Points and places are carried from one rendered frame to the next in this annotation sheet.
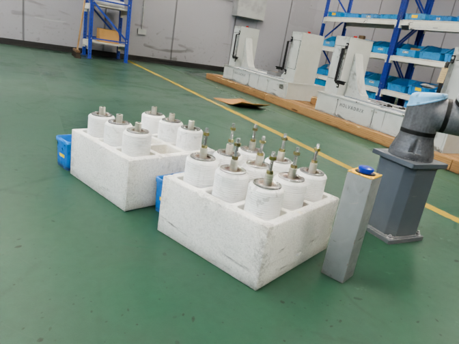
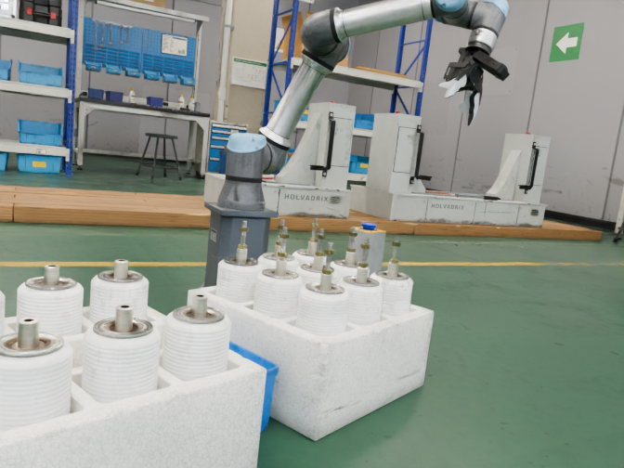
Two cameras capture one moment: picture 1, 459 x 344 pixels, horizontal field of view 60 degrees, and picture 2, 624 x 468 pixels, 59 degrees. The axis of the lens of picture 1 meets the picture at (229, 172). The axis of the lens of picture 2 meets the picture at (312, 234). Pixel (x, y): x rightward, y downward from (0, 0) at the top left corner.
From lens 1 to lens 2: 1.58 m
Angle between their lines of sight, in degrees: 86
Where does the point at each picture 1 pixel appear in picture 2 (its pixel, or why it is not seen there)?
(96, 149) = (145, 421)
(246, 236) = (418, 337)
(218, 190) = (376, 313)
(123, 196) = (254, 450)
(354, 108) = not seen: outside the picture
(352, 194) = (375, 253)
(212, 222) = (389, 353)
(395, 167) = (254, 223)
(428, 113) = (264, 157)
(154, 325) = (536, 446)
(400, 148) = (252, 201)
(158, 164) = not seen: hidden behind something
